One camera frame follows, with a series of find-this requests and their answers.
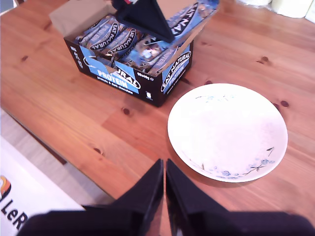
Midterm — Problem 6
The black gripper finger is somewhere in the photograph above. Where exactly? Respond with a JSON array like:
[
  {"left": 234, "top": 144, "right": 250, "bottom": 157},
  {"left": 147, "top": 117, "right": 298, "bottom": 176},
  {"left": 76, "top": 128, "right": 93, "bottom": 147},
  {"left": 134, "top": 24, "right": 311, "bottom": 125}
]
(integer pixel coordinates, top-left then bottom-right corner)
[
  {"left": 82, "top": 159, "right": 164, "bottom": 236},
  {"left": 110, "top": 0, "right": 175, "bottom": 42},
  {"left": 166, "top": 159, "right": 237, "bottom": 236}
]

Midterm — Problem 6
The white LeRobot printed sheet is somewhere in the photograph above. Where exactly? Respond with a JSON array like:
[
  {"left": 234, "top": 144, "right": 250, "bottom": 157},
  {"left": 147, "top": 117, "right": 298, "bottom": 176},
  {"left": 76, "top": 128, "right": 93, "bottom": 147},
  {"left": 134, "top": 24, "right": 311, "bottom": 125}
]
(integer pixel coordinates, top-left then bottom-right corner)
[{"left": 0, "top": 135, "right": 86, "bottom": 236}]

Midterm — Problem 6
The pale plate with blue flowers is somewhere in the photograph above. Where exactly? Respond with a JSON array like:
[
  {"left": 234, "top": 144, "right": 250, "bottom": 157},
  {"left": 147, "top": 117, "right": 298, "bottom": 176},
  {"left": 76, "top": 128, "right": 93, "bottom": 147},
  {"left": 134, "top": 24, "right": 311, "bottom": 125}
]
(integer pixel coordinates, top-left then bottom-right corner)
[{"left": 167, "top": 83, "right": 288, "bottom": 183}]

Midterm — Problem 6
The Eat Natural protein carton box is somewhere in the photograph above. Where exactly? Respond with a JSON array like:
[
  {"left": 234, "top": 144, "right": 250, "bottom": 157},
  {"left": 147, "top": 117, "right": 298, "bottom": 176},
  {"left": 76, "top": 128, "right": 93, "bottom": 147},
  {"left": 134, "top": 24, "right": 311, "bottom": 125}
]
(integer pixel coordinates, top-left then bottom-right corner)
[{"left": 48, "top": 0, "right": 214, "bottom": 108}]

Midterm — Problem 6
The Eat Natural protein snack bar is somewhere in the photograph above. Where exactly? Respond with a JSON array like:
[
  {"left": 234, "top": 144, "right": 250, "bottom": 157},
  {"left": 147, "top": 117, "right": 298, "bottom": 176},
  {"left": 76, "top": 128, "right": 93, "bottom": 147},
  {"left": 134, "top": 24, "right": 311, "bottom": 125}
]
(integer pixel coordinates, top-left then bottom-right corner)
[
  {"left": 88, "top": 22, "right": 124, "bottom": 54},
  {"left": 118, "top": 34, "right": 168, "bottom": 72},
  {"left": 75, "top": 16, "right": 111, "bottom": 46},
  {"left": 166, "top": 0, "right": 221, "bottom": 41},
  {"left": 146, "top": 45, "right": 179, "bottom": 77},
  {"left": 98, "top": 28, "right": 143, "bottom": 61}
]

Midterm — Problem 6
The small white printed carton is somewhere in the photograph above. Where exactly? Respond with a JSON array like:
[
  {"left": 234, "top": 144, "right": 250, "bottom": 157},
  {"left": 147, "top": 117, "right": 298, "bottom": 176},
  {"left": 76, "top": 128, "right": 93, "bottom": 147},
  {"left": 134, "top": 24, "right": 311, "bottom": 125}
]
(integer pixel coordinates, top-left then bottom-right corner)
[{"left": 305, "top": 3, "right": 315, "bottom": 24}]

